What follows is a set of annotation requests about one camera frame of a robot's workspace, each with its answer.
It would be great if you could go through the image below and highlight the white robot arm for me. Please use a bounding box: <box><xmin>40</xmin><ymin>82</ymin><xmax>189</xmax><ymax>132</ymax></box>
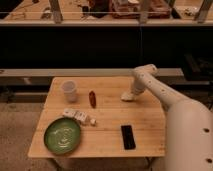
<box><xmin>131</xmin><ymin>64</ymin><xmax>213</xmax><ymax>171</ymax></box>

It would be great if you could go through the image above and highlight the red sausage toy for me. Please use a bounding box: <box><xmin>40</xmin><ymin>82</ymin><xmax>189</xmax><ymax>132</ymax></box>
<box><xmin>89</xmin><ymin>91</ymin><xmax>96</xmax><ymax>108</ymax></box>

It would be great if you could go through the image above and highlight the white sponge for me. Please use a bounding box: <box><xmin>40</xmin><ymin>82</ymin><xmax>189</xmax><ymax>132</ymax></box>
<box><xmin>121</xmin><ymin>92</ymin><xmax>135</xmax><ymax>102</ymax></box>

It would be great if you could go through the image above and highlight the translucent plastic cup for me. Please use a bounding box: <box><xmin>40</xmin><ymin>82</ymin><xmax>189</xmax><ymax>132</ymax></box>
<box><xmin>61</xmin><ymin>80</ymin><xmax>77</xmax><ymax>102</ymax></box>

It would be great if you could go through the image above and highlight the green plate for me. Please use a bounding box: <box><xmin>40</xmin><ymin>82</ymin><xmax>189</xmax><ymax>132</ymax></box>
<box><xmin>43</xmin><ymin>118</ymin><xmax>81</xmax><ymax>155</ymax></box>

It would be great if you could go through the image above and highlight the black remote control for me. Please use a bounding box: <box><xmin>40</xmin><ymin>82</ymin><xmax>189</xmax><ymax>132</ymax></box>
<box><xmin>121</xmin><ymin>125</ymin><xmax>136</xmax><ymax>150</ymax></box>

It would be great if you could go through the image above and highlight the dark equipment on right shelf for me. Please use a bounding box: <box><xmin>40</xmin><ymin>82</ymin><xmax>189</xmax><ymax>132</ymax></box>
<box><xmin>181</xmin><ymin>54</ymin><xmax>213</xmax><ymax>81</ymax></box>

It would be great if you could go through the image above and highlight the wooden table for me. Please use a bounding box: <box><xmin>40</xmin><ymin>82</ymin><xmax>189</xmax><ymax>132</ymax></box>
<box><xmin>28</xmin><ymin>77</ymin><xmax>165</xmax><ymax>160</ymax></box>

